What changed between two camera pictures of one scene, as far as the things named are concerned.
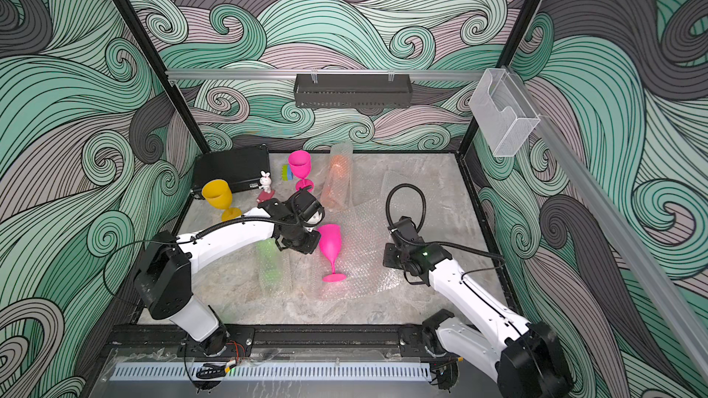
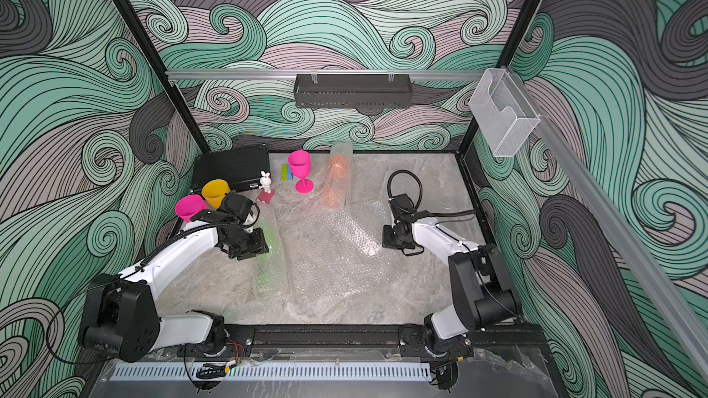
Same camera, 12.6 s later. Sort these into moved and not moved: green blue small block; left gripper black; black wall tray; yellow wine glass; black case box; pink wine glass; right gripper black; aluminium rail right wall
Moved: left gripper black; right gripper black
Not moved: green blue small block; pink wine glass; aluminium rail right wall; black wall tray; yellow wine glass; black case box
